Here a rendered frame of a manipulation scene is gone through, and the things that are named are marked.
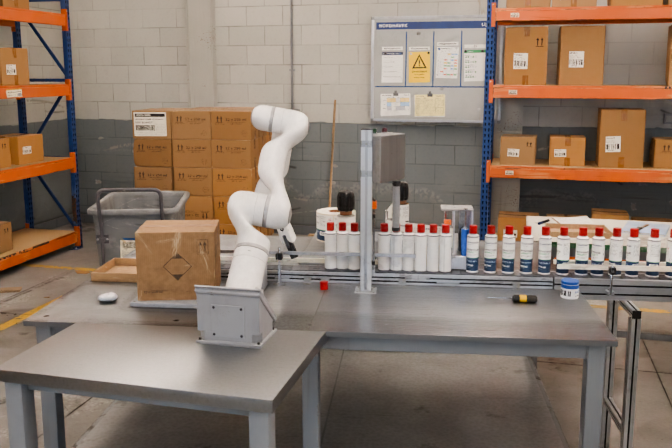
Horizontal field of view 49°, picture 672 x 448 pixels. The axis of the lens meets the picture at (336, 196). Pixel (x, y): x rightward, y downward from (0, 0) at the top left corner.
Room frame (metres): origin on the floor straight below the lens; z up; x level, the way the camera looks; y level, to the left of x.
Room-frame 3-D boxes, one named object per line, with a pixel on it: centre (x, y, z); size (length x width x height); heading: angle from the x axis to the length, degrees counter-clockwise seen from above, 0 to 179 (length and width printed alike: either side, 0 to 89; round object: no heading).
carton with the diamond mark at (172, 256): (2.88, 0.63, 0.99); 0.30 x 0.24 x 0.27; 94
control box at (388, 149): (3.01, -0.19, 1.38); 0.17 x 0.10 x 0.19; 139
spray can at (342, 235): (3.12, -0.03, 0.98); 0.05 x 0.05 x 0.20
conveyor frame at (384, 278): (3.11, -0.09, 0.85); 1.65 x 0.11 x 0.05; 84
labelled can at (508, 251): (3.04, -0.73, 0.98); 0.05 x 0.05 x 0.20
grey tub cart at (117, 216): (5.33, 1.43, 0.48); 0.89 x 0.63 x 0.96; 5
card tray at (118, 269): (3.21, 0.90, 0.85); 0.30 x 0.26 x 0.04; 84
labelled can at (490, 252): (3.05, -0.66, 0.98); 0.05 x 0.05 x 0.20
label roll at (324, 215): (3.71, 0.00, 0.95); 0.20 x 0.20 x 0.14
